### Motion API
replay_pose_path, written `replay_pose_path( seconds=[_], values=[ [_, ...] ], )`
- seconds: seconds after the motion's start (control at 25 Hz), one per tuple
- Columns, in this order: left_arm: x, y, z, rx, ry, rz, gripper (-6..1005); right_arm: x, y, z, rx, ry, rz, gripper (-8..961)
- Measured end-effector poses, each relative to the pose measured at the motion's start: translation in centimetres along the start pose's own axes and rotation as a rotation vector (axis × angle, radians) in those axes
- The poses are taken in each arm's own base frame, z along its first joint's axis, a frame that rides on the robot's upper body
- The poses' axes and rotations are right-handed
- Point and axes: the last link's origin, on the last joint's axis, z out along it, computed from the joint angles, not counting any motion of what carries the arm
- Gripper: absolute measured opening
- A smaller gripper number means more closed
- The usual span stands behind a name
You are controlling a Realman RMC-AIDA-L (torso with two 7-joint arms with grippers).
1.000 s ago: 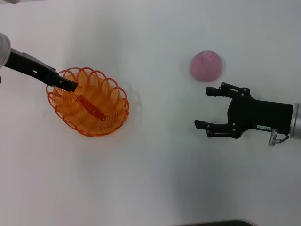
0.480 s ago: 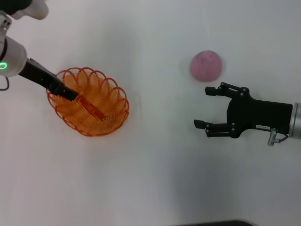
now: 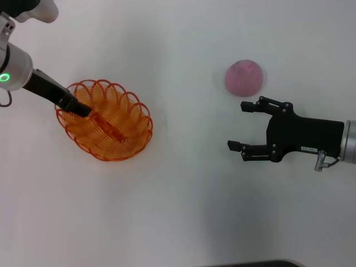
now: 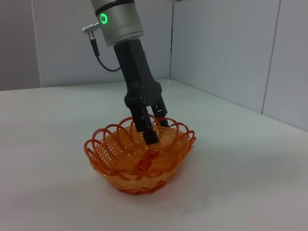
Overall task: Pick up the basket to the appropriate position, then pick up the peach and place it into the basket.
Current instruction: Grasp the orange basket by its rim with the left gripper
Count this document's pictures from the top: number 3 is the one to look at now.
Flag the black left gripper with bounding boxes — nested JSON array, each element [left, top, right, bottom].
[[23, 68, 92, 118]]

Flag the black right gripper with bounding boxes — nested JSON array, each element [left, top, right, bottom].
[[227, 96, 345, 163]]

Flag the orange plastic woven basket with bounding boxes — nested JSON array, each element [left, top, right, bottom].
[[54, 78, 154, 162]]

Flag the pink peach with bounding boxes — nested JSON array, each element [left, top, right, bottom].
[[224, 59, 264, 97]]

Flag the dark robot torso edge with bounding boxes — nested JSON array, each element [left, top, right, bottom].
[[219, 259, 306, 267]]

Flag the right arm connector cable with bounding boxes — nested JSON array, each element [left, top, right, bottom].
[[314, 150, 342, 172]]

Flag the arm connector cable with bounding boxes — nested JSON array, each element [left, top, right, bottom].
[[314, 150, 342, 172], [0, 89, 13, 108]]

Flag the left arm connector cable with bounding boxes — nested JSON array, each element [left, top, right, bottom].
[[0, 89, 13, 108]]

